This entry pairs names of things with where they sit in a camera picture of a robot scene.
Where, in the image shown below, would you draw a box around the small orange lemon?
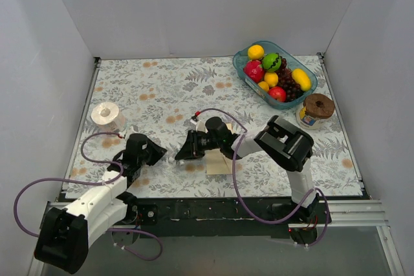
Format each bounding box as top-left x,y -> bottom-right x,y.
257,81 -> 270,93

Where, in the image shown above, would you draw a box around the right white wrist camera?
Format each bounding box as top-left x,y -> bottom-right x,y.
190,116 -> 206,133

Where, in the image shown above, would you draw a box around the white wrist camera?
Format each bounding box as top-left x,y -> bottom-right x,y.
125,125 -> 138,136
190,116 -> 206,133

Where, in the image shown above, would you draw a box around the red strawberry toy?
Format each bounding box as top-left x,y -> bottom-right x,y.
243,60 -> 265,83

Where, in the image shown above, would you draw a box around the white labelled jar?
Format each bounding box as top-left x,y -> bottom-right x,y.
296,106 -> 326,130

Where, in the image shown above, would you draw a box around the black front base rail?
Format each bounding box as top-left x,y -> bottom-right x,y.
100,196 -> 324,240

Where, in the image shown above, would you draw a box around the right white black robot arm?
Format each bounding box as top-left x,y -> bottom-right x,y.
175,116 -> 321,224

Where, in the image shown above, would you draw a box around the yellow mango toy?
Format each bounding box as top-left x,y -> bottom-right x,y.
291,68 -> 312,92

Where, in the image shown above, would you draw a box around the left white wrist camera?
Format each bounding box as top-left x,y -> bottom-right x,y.
125,125 -> 138,136

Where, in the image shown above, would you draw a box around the green watermelon toy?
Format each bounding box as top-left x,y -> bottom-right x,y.
262,53 -> 282,72

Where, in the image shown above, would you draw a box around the small yellow lemon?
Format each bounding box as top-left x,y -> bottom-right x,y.
264,72 -> 279,88

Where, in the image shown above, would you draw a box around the white toilet paper roll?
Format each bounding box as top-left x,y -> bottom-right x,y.
91,101 -> 126,132

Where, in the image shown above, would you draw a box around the beige paper envelope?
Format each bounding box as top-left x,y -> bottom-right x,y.
205,122 -> 235,176

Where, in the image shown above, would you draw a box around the red apple toy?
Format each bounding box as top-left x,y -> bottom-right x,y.
268,87 -> 287,103

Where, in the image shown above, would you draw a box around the floral patterned table mat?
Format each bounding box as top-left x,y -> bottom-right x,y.
80,57 -> 362,198

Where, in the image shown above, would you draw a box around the dark purple grapes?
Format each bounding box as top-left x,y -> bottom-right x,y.
276,58 -> 304,102

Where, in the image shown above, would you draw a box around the aluminium frame profile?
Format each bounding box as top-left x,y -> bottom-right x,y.
27,202 -> 68,276

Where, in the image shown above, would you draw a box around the yellow orange fruit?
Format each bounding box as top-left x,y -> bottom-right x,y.
247,45 -> 265,60

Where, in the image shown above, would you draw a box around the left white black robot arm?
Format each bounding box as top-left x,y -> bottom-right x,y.
34,133 -> 167,274

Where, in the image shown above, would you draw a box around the teal plastic fruit basket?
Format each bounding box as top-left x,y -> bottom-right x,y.
233,41 -> 318,110

